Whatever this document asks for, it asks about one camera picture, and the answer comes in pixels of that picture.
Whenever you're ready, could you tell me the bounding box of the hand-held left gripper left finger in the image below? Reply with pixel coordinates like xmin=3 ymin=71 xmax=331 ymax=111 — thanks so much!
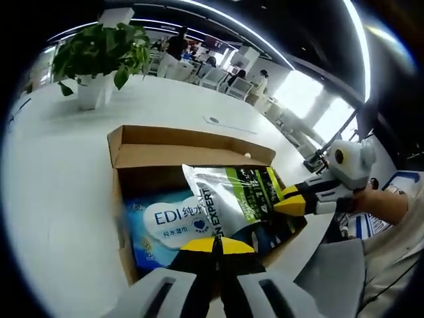
xmin=102 ymin=237 xmax=219 ymax=318

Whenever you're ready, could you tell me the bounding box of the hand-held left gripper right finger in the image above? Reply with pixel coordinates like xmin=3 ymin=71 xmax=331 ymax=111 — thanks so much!
xmin=217 ymin=237 xmax=319 ymax=318

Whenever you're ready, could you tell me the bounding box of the blue white-label soft wipes pack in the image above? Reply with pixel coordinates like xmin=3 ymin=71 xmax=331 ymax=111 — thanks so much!
xmin=125 ymin=190 xmax=219 ymax=271

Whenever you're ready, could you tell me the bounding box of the silver green soft pouch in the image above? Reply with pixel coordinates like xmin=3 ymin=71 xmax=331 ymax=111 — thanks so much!
xmin=182 ymin=164 xmax=293 ymax=256

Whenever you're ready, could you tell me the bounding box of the brown cardboard shoe box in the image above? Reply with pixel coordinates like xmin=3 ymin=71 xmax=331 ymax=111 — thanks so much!
xmin=107 ymin=125 xmax=308 ymax=286

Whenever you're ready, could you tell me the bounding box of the black desk clamp stand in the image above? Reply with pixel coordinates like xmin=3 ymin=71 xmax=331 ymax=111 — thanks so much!
xmin=303 ymin=148 xmax=333 ymax=174

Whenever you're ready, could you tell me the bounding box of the curved ceiling light strip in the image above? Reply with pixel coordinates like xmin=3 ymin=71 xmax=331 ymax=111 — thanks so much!
xmin=343 ymin=0 xmax=372 ymax=103

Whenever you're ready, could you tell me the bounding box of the white mesh office chair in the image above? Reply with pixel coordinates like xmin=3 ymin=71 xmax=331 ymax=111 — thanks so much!
xmin=227 ymin=79 xmax=254 ymax=101
xmin=200 ymin=68 xmax=229 ymax=91

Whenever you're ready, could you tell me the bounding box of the green potted plant white pot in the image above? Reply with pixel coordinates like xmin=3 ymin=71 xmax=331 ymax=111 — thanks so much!
xmin=51 ymin=22 xmax=152 ymax=112

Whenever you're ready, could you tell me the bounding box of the wall display screen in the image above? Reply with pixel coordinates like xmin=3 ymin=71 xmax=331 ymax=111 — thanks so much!
xmin=205 ymin=36 xmax=227 ymax=51

